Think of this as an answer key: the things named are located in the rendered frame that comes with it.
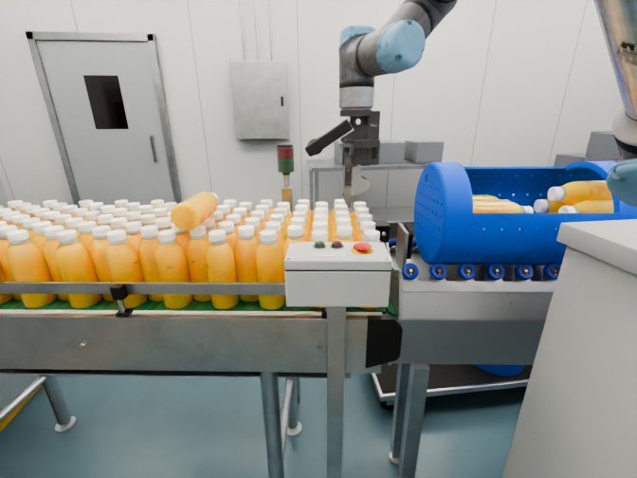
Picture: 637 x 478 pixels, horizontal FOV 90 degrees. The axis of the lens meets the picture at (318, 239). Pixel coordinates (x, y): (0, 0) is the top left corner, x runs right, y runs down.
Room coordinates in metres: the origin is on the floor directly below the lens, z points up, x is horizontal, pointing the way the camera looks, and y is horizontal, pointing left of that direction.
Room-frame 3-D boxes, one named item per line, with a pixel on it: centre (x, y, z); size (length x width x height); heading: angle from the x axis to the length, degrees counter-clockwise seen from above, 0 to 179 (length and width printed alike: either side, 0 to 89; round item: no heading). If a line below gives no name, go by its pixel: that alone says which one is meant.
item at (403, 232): (0.87, -0.25, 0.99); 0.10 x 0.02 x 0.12; 178
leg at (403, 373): (0.94, -0.32, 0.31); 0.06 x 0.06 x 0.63; 88
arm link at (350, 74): (0.75, -0.09, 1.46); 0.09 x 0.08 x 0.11; 29
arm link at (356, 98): (0.76, -0.09, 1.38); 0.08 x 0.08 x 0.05
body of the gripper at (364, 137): (0.75, -0.09, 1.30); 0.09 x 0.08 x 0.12; 88
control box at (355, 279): (0.59, -0.04, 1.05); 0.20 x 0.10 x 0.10; 88
